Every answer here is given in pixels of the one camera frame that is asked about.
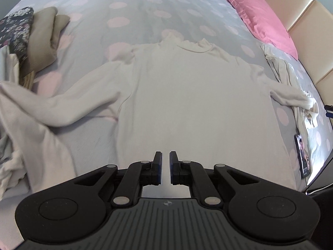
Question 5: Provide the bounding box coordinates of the white garment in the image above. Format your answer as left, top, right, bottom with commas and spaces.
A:
260, 43, 322, 141

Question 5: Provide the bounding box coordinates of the pink pillow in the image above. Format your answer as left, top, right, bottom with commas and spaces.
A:
213, 0, 299, 60

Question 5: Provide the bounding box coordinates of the dark floral cloth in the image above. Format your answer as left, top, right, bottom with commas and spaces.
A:
0, 6, 34, 60

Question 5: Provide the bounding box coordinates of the pile of white clothes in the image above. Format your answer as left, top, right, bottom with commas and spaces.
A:
0, 45, 77, 200

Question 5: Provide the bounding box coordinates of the polka dot bed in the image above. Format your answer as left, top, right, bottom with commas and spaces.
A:
0, 0, 333, 214

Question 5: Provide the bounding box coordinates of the tan striped cloth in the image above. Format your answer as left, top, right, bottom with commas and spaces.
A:
22, 70, 35, 89

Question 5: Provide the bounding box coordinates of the black smartphone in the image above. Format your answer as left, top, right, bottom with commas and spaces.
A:
294, 134, 312, 180

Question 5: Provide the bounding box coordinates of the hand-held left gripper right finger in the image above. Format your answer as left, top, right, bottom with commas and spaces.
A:
169, 151, 261, 206

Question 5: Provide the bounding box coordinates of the khaki folded cloth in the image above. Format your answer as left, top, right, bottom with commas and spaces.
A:
19, 6, 71, 79

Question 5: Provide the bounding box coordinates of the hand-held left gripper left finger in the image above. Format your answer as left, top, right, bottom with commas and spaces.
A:
74, 151, 163, 206

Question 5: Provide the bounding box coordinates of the beige padded headboard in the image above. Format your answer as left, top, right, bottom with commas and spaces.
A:
256, 0, 333, 105

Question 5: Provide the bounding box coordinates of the cream turtleneck sweater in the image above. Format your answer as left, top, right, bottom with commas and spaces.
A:
0, 30, 316, 196

